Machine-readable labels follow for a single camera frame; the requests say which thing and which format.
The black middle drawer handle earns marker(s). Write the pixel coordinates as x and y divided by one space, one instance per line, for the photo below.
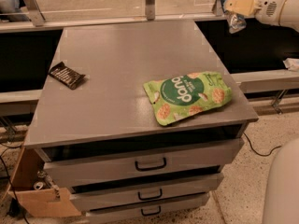
150 195

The green snack pouch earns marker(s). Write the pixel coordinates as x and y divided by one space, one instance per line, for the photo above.
182 97

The left metal railing post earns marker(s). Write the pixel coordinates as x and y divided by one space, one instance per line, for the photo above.
34 12

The dark brown snack wrapper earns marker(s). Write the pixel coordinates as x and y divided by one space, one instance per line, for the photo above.
67 76

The top grey drawer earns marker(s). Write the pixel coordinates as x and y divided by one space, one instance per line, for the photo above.
100 169

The white crumpled paper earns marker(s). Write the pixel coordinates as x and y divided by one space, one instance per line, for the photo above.
291 64

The middle grey drawer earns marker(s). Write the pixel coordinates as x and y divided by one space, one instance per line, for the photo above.
106 198

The black bottom drawer handle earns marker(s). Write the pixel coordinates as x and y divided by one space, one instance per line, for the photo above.
153 211

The person in blue jeans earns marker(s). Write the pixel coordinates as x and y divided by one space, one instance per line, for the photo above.
12 10

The black drawer handle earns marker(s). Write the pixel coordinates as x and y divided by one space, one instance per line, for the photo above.
150 166
153 211
150 195

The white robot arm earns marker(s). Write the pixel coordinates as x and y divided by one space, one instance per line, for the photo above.
281 202

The black top drawer handle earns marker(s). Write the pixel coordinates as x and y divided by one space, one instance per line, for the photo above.
150 166

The grey drawer cabinet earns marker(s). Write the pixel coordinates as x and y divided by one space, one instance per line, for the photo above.
110 113

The metal bench bracket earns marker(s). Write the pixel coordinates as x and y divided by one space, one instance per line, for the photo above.
275 103

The brown cardboard box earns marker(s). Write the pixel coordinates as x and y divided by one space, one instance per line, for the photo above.
38 203

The middle metal railing post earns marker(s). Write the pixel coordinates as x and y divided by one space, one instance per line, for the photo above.
150 10

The bottom grey drawer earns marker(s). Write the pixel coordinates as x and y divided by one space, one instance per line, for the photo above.
133 210

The blue silver redbull can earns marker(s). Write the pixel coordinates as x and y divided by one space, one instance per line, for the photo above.
236 22

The small can in box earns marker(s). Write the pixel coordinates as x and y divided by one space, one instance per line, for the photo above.
39 185

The grey drawer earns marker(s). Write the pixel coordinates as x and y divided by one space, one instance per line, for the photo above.
106 198
100 169
133 210

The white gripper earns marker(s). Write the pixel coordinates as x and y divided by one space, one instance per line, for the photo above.
268 7

